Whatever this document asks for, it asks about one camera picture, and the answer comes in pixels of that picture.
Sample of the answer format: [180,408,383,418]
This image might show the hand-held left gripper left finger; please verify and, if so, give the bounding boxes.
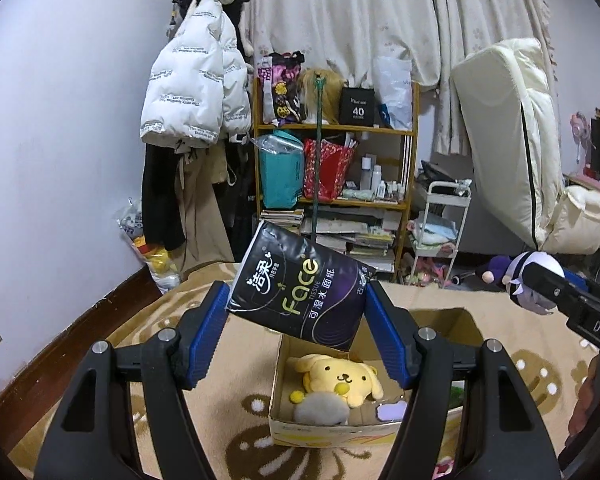
[34,280,231,480]

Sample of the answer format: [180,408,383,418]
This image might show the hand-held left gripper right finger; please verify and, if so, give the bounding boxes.
[365,280,563,480]

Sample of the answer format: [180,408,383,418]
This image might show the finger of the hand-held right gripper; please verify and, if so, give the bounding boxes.
[522,261,591,312]
[561,267,590,292]

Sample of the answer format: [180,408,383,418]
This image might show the purple white plush doll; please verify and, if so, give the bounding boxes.
[481,250,568,317]

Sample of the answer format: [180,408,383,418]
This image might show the yellow dog plush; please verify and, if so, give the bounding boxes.
[286,353,385,408]

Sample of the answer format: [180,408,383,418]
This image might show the small lilac plush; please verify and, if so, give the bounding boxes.
[376,400,408,422]

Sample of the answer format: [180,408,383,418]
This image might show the white fluffy plush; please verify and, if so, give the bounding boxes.
[289,389,352,426]

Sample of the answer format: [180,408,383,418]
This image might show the black tissue pack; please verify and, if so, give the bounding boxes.
[226,220,378,352]

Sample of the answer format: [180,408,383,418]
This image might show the cardboard box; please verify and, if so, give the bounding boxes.
[268,307,486,448]

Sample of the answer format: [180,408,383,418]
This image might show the person's right hand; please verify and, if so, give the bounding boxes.
[569,359,600,436]

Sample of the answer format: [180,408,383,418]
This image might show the cream cushion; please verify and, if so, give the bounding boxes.
[545,186,600,256]

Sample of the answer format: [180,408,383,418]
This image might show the beige patterned blanket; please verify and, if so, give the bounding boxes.
[10,260,600,480]

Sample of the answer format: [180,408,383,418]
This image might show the pile of pink toys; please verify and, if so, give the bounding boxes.
[402,252,481,291]

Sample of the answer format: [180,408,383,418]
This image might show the wide pile of books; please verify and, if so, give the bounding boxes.
[315,205,403,273]

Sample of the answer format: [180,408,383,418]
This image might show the plastic bag with yellow items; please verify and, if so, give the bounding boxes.
[117,199,183,293]

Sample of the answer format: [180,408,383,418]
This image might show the folded cloths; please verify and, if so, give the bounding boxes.
[412,212,458,253]

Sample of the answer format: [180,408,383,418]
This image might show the black hanging garment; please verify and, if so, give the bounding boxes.
[215,135,261,263]

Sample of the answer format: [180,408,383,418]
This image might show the small stack of books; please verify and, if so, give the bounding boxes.
[260,207,306,233]

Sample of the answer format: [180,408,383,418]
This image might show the black hanging coat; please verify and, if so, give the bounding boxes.
[141,142,186,251]

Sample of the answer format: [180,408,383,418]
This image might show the pink desk fan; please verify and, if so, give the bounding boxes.
[570,112,596,166]

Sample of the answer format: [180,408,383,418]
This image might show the white rolling cart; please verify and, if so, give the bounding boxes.
[410,180,473,286]

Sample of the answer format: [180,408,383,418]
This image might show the row of small bottles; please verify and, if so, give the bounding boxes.
[360,157,406,203]

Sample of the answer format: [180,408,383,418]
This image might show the folded white mattress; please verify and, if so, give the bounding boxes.
[450,37,563,253]

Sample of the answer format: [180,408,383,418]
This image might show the red patterned bag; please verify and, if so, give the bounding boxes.
[304,139,356,201]

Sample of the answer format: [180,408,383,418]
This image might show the teal bag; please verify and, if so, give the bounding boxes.
[257,130,306,211]

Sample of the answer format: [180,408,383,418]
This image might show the wooden shelf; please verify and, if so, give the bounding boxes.
[252,80,421,281]

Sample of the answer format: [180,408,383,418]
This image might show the green pole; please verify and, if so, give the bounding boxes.
[310,75,328,241]

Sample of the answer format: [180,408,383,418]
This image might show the black box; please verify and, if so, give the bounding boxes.
[339,87,378,127]

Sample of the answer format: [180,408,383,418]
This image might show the clear plastic bag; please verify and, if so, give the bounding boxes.
[372,55,413,131]

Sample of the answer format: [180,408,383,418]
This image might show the blond wig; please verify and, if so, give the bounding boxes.
[299,67,348,123]

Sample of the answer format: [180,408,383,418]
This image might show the white puffer jacket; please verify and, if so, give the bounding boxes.
[140,0,251,148]

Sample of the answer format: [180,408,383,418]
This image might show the colourful printed bag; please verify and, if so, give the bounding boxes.
[257,51,306,126]

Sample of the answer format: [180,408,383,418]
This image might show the cream floral curtain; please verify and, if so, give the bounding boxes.
[425,0,556,156]
[240,0,441,93]

